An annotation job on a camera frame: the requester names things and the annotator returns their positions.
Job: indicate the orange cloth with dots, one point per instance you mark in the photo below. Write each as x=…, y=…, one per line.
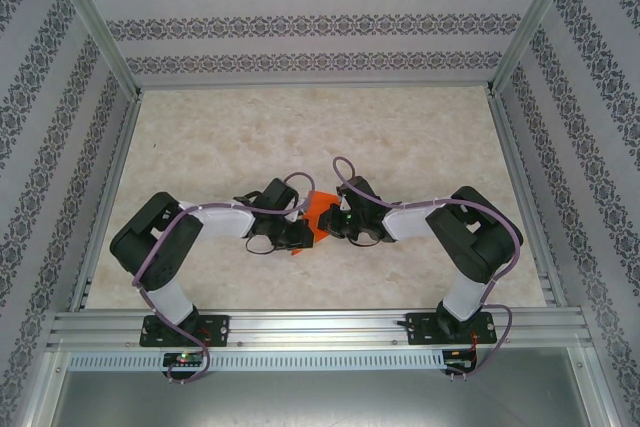
x=320, y=202

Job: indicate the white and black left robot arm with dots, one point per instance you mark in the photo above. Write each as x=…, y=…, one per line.
x=155, y=247

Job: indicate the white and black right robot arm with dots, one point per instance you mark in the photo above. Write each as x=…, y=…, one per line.
x=480, y=242

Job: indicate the grey metal panel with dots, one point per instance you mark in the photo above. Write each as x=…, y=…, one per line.
x=320, y=402

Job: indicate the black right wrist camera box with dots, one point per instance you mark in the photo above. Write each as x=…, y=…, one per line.
x=361, y=192

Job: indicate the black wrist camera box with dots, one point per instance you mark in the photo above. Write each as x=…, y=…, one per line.
x=280, y=193
x=361, y=192

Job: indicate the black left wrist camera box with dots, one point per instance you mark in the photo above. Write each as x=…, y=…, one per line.
x=280, y=193

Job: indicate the aluminium mounting rail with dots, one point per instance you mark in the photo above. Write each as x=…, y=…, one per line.
x=320, y=329

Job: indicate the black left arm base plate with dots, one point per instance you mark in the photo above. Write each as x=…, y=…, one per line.
x=217, y=329

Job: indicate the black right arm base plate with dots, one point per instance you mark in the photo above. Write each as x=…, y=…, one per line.
x=417, y=329

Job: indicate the aluminium table side rail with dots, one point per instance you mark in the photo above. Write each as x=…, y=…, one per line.
x=521, y=187
x=112, y=187

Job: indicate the aluminium frame post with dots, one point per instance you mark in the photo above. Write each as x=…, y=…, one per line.
x=531, y=22
x=96, y=22

